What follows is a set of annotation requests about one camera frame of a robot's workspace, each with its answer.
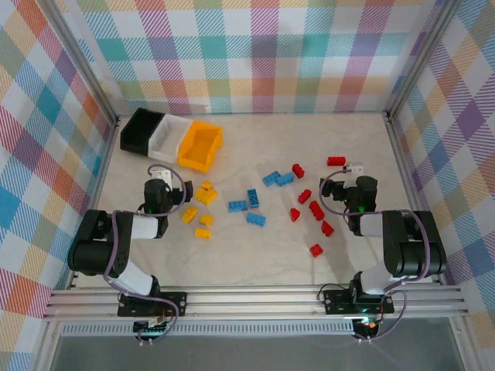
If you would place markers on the red lego brick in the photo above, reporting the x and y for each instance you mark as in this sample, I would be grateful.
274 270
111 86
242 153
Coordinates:
295 215
316 250
336 160
298 170
327 228
316 210
304 196

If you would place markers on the blue lego brick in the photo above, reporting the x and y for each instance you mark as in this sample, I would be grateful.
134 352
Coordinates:
285 179
256 219
237 206
253 198
272 178

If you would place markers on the yellow plastic bin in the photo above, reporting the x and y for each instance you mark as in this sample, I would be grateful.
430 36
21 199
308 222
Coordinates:
201 147

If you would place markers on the white plastic bin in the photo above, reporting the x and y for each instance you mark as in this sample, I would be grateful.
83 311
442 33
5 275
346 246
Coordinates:
170 135

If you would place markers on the black plastic bin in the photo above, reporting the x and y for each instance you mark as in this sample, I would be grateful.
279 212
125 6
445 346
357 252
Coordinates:
139 127

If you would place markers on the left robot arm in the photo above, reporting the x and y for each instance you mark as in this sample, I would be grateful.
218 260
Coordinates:
145 226

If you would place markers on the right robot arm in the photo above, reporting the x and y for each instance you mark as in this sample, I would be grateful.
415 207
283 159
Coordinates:
371 226

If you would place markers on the plaid backdrop cloth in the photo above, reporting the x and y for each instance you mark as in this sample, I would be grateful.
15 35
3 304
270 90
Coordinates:
464 154
31 154
251 58

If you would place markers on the black circuit board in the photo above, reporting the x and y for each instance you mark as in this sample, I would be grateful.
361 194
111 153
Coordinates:
367 325
151 328

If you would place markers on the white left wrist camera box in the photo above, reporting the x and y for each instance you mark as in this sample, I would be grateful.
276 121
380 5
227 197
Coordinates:
160 177

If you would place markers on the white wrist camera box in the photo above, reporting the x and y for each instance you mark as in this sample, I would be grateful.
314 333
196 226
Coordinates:
160 177
355 167

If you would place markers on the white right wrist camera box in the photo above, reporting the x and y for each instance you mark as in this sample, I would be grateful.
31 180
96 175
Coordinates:
355 167

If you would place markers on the aluminium side frame rail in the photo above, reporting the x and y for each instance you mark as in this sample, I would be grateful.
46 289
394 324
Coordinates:
401 154
113 135

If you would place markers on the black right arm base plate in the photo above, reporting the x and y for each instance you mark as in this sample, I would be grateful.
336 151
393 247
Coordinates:
336 301

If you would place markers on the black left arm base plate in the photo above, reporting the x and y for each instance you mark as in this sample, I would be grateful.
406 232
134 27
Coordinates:
131 309

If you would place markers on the aluminium mounting rail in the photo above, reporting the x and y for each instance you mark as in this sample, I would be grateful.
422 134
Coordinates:
251 301

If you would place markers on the aluminium frame post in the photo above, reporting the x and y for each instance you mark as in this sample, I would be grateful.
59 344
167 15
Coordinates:
86 65
424 58

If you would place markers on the aluminium frame leg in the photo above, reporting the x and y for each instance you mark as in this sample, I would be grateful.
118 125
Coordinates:
45 344
462 344

